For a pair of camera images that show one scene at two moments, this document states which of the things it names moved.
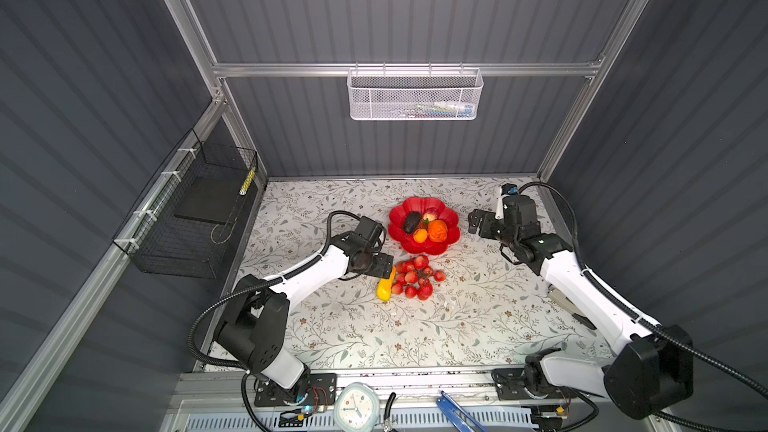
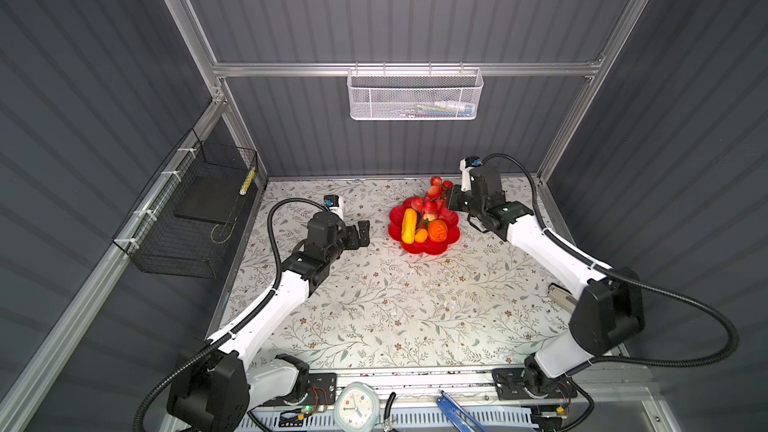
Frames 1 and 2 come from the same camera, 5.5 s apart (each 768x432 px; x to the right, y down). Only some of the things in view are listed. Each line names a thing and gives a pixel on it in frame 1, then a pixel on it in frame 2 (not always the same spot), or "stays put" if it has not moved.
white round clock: [356, 408] stays put
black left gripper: [384, 265] -> [351, 241]
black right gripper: [487, 217] -> [454, 192]
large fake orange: [437, 231] stays put
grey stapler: [575, 312] stays put
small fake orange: [420, 235] stays put
